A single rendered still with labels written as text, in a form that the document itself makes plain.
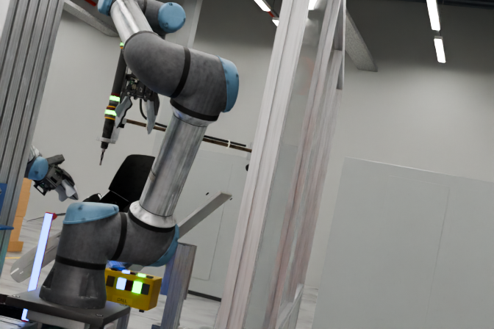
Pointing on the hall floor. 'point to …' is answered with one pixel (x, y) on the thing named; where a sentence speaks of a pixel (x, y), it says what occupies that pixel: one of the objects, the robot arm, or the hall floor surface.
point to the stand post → (177, 286)
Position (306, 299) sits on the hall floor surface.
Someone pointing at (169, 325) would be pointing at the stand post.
